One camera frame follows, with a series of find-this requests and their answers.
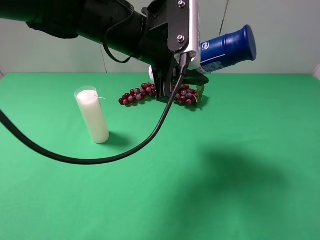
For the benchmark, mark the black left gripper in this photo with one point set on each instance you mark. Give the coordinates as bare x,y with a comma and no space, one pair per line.
155,52

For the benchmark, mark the blue and white bottle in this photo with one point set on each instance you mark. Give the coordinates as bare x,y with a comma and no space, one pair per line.
227,50

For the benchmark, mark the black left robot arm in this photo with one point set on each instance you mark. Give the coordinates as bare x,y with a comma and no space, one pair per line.
112,23

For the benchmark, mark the red artificial grape bunch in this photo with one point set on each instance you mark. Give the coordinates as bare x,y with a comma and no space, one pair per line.
185,95

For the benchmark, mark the white pillar candle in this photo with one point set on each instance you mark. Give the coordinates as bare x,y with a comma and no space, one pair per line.
88,101

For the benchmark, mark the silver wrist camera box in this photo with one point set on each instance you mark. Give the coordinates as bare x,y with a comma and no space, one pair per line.
184,30

